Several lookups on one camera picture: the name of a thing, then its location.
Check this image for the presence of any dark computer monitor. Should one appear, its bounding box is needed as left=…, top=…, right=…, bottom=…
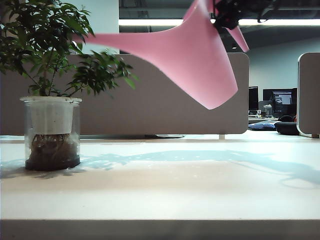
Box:
left=248, top=86, right=260, bottom=112

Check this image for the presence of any green leafy plant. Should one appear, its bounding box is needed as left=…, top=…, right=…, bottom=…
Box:
left=0, top=0, right=141, bottom=99

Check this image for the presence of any white-edged beige desk partition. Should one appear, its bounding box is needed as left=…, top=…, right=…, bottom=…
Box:
left=296, top=52, right=320, bottom=138

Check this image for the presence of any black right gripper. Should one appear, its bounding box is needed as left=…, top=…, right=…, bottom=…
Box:
left=212, top=0, right=251, bottom=30

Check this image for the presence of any white inner plant pot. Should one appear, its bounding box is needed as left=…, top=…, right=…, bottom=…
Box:
left=29, top=97, right=76, bottom=136

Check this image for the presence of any blue patterned cloth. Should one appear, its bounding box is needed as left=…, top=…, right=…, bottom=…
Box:
left=248, top=120, right=278, bottom=131

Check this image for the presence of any wide beige desk partition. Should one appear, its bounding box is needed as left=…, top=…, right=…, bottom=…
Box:
left=0, top=52, right=251, bottom=136

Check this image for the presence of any grey flat partition foot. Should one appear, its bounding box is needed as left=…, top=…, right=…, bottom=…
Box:
left=144, top=134, right=185, bottom=140

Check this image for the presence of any lit computer monitor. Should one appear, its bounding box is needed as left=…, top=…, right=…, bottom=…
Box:
left=262, top=88, right=298, bottom=118

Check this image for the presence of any pink plastic watering can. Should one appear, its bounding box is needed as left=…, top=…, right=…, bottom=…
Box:
left=72, top=0, right=250, bottom=111

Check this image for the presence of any black round cushion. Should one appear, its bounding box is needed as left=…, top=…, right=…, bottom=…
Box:
left=274, top=115, right=300, bottom=137

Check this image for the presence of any clear glass plant pot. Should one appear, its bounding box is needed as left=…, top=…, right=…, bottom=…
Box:
left=19, top=96, right=83, bottom=172

